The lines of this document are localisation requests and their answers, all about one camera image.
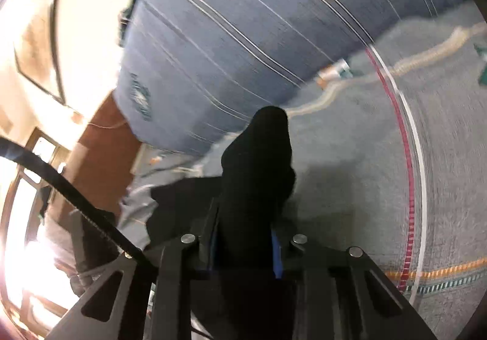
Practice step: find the framed wall picture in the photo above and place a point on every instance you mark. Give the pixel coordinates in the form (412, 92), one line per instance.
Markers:
(42, 39)

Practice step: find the wooden window frame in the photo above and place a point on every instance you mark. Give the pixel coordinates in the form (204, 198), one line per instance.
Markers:
(26, 191)

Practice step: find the grey star-print bedsheet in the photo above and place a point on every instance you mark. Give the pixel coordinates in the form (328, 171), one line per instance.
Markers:
(361, 172)

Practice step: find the black pants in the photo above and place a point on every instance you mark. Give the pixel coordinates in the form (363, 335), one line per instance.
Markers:
(258, 172)

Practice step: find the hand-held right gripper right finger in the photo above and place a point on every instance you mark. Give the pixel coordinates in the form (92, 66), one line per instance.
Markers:
(277, 256)

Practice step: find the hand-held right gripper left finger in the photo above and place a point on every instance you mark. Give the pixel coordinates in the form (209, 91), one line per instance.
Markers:
(214, 248)

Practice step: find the brown headboard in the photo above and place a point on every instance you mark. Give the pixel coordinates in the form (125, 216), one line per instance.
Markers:
(102, 149)

